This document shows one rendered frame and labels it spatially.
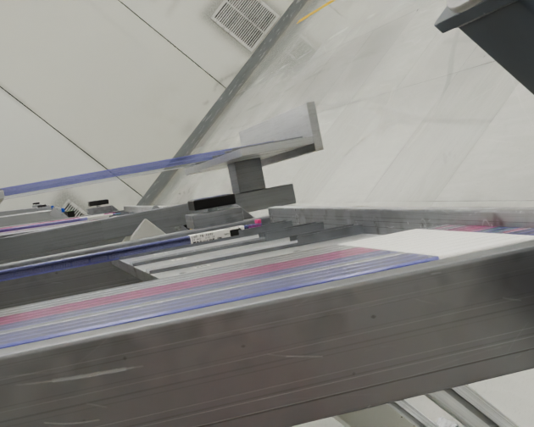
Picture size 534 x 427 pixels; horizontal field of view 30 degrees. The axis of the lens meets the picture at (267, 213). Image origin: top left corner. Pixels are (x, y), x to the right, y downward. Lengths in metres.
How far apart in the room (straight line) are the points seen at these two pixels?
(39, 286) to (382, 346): 0.69
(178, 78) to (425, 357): 8.27
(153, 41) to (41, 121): 1.18
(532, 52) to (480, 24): 0.07
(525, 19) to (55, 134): 7.54
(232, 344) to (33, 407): 0.09
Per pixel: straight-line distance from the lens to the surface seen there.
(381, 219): 0.83
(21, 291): 1.14
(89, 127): 8.60
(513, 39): 1.24
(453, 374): 0.51
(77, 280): 1.14
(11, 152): 8.56
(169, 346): 0.46
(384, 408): 1.52
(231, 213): 1.16
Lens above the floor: 0.98
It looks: 12 degrees down
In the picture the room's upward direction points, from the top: 52 degrees counter-clockwise
